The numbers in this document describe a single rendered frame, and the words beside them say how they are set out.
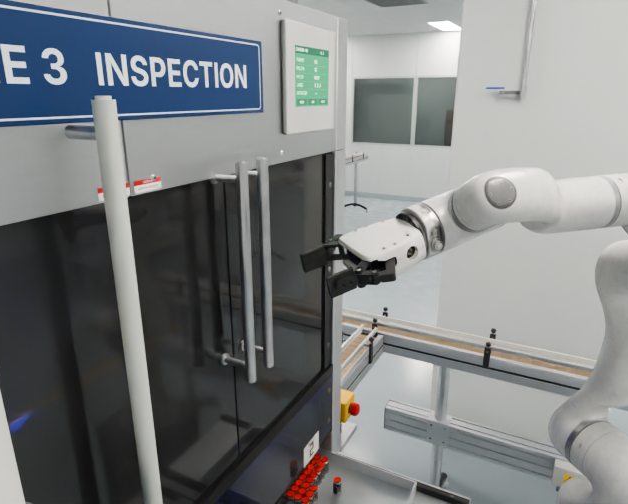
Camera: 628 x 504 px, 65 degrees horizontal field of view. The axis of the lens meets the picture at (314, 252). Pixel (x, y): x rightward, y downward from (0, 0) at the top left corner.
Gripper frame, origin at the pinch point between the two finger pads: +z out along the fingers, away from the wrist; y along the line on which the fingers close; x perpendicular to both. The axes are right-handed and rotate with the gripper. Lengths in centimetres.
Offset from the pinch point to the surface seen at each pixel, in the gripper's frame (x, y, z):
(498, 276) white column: -105, 111, -129
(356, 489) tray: -87, 32, -6
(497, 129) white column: -35, 121, -141
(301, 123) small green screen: 12.8, 37.6, -16.2
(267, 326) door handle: -17.1, 18.7, 6.2
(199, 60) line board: 29.9, 20.3, 4.0
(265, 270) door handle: -6.4, 19.4, 3.5
